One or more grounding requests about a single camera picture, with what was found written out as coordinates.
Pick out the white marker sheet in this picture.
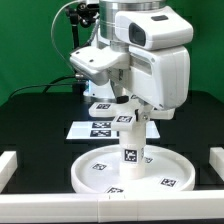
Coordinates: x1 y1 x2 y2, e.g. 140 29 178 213
65 120 161 141

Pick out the white front fence bar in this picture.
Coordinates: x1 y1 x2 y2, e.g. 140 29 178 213
0 190 224 223

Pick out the grey curved cable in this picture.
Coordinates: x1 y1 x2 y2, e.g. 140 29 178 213
50 0 81 75

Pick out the white fence block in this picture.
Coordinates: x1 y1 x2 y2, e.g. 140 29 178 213
0 151 18 193
209 147 224 181

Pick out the white right fence block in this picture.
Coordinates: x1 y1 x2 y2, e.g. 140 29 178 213
209 147 224 181

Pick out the white round table top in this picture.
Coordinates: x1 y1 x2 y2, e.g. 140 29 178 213
71 145 195 195

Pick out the white cross-shaped table base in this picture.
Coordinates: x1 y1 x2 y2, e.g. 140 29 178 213
89 100 175 131

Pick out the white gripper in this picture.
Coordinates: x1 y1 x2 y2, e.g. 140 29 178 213
109 46 190 123

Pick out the white left fence block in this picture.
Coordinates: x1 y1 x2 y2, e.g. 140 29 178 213
0 151 18 193

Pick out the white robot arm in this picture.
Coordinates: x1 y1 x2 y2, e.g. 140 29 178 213
85 0 193 120

